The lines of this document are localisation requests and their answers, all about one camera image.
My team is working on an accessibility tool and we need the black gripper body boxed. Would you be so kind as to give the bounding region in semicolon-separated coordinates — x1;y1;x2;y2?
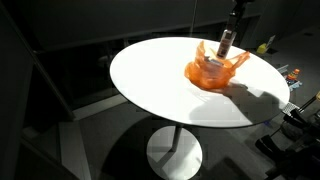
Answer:
232;0;256;12

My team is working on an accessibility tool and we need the orange plastic bag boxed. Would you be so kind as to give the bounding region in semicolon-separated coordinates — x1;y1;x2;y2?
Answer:
183;40;251;91

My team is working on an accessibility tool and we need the yellow object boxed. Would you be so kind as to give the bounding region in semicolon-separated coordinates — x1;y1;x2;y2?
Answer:
255;42;270;55

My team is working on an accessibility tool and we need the white card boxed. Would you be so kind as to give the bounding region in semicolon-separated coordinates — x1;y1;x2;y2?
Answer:
266;34;277;47

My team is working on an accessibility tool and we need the blue flat pack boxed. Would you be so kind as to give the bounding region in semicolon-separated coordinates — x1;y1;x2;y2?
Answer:
287;79;304;92

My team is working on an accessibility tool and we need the perforated metal plate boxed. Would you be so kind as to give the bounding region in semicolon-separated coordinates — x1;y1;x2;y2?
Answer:
282;101;300;116

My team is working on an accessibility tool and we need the white round table pedestal base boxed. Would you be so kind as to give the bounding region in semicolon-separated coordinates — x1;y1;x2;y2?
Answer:
146;124;204;180

